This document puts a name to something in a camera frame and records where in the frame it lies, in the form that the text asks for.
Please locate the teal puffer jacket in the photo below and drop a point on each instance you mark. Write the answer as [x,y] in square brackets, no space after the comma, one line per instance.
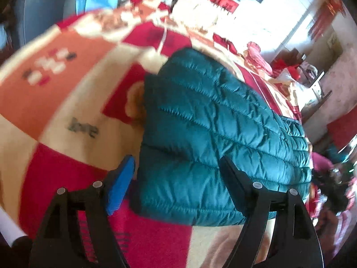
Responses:
[217,134]

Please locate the pink folded cloth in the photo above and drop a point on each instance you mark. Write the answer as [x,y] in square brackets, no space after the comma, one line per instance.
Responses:
[258,58]

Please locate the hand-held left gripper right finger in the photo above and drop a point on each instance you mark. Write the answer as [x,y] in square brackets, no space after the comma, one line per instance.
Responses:
[241,185]

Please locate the red hanging decoration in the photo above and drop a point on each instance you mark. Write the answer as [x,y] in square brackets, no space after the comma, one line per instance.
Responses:
[330,2]

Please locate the white bar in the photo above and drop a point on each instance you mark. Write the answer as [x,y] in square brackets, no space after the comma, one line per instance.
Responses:
[9,226]

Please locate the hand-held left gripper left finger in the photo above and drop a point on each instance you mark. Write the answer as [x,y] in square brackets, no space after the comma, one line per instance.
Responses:
[120,187]

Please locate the red floral printed blanket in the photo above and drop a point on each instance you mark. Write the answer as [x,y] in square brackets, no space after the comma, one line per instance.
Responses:
[69,89]

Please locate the light blue cloth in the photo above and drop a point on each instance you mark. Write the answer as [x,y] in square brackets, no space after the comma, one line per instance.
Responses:
[99,2]

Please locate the white pillow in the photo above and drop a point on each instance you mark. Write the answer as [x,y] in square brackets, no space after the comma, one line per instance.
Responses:
[287,75]

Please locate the cream fringed pillow cover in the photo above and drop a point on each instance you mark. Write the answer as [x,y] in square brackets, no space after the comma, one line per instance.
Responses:
[195,12]

